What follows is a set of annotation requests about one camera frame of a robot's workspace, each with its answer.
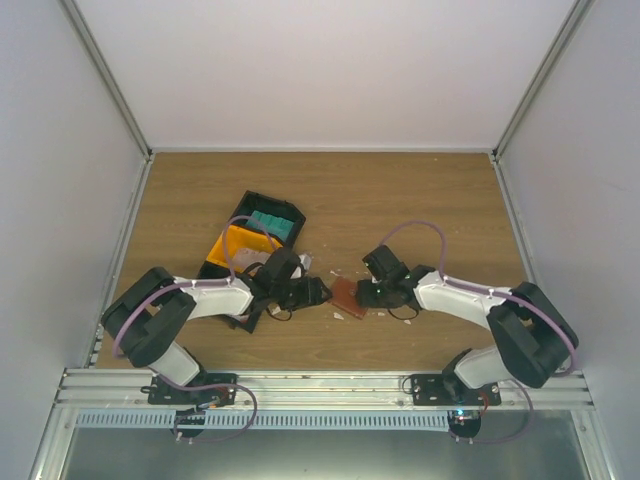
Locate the brown leather card holder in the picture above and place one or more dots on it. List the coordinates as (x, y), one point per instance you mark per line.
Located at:
(344, 297)

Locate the grey slotted cable duct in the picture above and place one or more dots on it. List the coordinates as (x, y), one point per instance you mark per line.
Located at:
(267, 420)

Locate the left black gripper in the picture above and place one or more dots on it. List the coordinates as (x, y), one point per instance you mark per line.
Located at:
(311, 294)

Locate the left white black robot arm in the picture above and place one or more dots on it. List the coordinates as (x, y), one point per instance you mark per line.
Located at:
(145, 321)

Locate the black bin with teal cards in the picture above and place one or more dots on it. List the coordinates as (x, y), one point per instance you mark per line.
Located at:
(255, 201)

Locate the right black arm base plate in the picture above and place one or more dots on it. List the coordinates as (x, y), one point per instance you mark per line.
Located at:
(429, 389)

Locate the orange plastic bin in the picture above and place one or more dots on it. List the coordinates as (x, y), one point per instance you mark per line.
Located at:
(239, 237)

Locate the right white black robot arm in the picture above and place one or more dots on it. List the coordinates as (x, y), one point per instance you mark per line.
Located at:
(532, 340)

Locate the white card in orange bin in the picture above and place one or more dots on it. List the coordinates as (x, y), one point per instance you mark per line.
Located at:
(244, 257)

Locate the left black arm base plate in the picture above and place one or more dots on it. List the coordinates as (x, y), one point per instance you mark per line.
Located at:
(211, 388)

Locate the black bin with red cards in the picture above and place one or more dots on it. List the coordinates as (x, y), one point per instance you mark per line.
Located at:
(249, 319)

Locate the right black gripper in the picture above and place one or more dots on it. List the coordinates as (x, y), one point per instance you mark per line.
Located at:
(365, 298)

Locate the aluminium front rail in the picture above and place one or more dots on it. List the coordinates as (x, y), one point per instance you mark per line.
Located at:
(314, 390)

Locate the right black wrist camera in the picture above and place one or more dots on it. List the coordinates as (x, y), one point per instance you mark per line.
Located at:
(383, 264)

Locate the teal card stack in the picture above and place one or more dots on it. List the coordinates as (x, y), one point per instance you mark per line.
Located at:
(276, 226)

